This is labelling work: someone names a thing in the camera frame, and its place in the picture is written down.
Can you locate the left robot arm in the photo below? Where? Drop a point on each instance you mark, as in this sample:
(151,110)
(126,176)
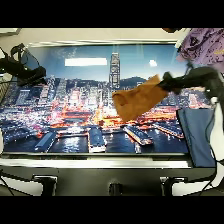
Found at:
(10,68)

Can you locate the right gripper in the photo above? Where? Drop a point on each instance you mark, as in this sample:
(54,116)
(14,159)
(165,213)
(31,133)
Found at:
(170,85)

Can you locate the blue garment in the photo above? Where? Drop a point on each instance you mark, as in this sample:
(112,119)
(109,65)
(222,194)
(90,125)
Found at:
(196,136)

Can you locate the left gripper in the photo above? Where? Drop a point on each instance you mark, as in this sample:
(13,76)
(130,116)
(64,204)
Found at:
(33,76)

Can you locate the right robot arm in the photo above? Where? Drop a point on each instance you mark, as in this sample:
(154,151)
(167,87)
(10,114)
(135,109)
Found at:
(200,78)

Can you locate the brown garment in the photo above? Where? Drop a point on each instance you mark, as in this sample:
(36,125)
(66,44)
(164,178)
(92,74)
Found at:
(138,98)

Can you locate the purple garment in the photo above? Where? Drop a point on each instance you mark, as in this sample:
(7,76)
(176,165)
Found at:
(203,45)

